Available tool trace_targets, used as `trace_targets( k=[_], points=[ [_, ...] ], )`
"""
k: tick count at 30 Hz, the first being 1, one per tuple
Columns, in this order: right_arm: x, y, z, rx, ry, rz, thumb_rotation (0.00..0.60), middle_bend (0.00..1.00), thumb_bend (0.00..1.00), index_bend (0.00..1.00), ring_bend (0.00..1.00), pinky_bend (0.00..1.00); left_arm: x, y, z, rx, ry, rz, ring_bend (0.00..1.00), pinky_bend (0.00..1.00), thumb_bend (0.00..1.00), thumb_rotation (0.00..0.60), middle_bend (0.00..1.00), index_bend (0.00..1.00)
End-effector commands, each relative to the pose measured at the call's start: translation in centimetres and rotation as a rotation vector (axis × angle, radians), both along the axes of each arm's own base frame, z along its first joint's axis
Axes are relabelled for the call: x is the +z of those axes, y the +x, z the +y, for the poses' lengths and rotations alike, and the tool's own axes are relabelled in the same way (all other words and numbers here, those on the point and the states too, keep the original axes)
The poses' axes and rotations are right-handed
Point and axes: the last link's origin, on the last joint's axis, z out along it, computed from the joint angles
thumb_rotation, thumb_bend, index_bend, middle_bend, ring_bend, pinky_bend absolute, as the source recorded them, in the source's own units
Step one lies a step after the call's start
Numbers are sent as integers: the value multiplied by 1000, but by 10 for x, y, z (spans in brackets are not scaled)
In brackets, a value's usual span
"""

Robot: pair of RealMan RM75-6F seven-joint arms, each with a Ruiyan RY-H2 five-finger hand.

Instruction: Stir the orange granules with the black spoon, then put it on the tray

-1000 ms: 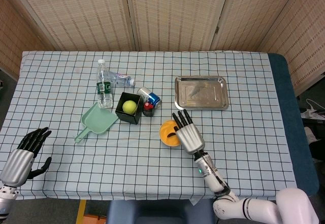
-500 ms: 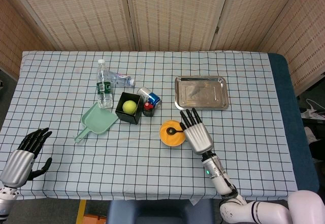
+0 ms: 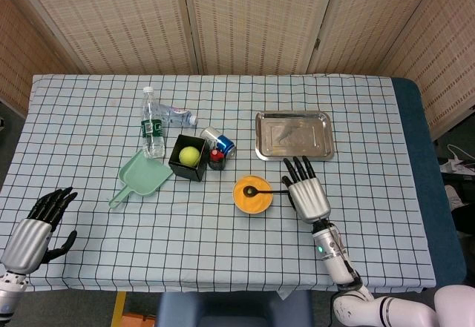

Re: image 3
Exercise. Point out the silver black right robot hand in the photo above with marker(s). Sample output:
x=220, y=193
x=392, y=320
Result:
x=310, y=197

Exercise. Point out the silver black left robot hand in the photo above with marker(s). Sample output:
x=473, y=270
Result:
x=27, y=241

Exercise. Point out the black plastic spoon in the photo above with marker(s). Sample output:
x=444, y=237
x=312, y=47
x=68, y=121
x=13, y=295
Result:
x=246, y=191

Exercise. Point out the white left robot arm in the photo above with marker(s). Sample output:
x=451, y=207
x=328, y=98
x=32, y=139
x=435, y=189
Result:
x=9, y=293

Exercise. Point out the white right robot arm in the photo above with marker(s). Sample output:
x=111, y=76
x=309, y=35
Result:
x=334, y=256

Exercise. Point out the orange bowl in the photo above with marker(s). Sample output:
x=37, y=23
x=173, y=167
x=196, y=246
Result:
x=253, y=214

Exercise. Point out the stainless steel tray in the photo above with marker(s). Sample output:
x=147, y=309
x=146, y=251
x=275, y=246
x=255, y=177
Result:
x=293, y=134

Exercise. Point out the blue drink can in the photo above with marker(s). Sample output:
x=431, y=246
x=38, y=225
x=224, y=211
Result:
x=224, y=143

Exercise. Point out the black ink bottle red cap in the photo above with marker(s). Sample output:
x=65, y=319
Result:
x=216, y=154

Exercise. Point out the yellow floor tape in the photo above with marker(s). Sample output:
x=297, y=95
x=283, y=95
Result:
x=118, y=308

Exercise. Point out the black open cardboard box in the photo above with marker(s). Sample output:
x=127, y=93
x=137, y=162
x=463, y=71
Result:
x=185, y=173

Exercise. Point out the yellow tennis ball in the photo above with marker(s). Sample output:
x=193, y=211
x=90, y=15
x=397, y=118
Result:
x=189, y=155

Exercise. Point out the blue checkered tablecloth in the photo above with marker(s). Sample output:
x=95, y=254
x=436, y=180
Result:
x=185, y=238

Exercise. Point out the green plastic dustpan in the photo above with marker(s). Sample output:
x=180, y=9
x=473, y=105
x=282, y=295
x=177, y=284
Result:
x=144, y=178

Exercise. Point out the metal screen hinge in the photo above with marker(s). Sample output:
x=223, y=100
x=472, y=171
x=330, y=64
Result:
x=317, y=43

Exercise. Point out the clear bottle pink label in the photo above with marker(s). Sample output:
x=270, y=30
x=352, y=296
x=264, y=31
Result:
x=178, y=115

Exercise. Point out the clear bottle green label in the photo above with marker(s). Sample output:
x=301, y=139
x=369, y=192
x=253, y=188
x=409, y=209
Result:
x=153, y=130

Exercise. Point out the woven folding screen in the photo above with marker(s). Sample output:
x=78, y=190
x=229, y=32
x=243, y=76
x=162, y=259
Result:
x=259, y=15

